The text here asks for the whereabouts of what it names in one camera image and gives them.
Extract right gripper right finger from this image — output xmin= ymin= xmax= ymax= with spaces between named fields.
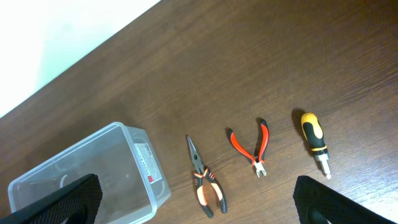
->
xmin=293 ymin=175 xmax=394 ymax=224

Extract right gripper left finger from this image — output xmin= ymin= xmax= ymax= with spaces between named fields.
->
xmin=1 ymin=174 xmax=103 ymax=224

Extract clear plastic container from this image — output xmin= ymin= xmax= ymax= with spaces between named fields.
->
xmin=8 ymin=122 xmax=171 ymax=223

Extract yellow black stubby screwdriver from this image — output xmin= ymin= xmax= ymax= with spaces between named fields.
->
xmin=301 ymin=113 xmax=331 ymax=179

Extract small red side cutters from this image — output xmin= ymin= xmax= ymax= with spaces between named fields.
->
xmin=227 ymin=118 xmax=270 ymax=178

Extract orange black needle-nose pliers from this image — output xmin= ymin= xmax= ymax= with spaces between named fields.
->
xmin=185 ymin=134 xmax=228 ymax=219

